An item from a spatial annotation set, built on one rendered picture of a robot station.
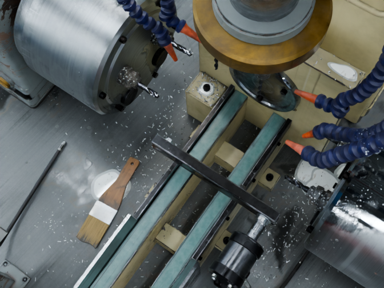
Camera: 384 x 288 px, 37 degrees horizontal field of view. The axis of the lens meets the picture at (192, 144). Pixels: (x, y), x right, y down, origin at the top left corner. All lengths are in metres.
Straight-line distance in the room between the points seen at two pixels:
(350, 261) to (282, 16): 0.39
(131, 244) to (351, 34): 0.54
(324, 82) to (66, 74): 0.43
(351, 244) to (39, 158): 0.70
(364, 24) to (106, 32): 0.42
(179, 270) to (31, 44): 0.48
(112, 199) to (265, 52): 0.60
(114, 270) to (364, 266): 0.44
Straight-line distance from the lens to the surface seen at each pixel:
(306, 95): 0.87
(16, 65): 1.18
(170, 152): 0.99
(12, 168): 1.29
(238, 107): 1.14
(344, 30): 1.04
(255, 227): 0.96
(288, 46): 0.73
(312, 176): 1.23
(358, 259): 0.90
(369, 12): 0.98
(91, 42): 0.96
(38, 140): 1.30
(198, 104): 1.18
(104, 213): 1.20
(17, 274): 1.23
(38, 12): 1.02
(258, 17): 0.71
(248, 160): 1.10
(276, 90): 1.05
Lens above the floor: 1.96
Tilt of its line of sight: 69 degrees down
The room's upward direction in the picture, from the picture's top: 5 degrees counter-clockwise
